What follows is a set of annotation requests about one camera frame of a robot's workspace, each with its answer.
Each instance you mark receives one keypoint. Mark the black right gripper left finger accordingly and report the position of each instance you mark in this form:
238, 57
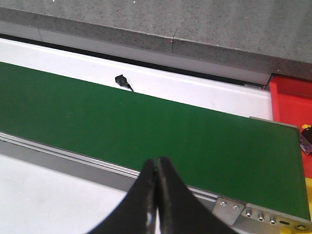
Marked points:
136, 213

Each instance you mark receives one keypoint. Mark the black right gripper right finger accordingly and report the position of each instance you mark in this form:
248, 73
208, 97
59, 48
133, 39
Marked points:
180, 212

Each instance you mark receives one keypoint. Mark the green conveyor belt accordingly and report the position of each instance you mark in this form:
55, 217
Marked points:
39, 102

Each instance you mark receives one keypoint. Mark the yellow plastic tray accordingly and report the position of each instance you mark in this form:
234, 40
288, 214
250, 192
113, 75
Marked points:
309, 193

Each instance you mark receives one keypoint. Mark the red plastic tray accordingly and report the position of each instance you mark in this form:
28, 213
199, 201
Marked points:
292, 104

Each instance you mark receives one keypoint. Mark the grey granite counter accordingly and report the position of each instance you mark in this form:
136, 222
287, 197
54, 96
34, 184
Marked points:
242, 39

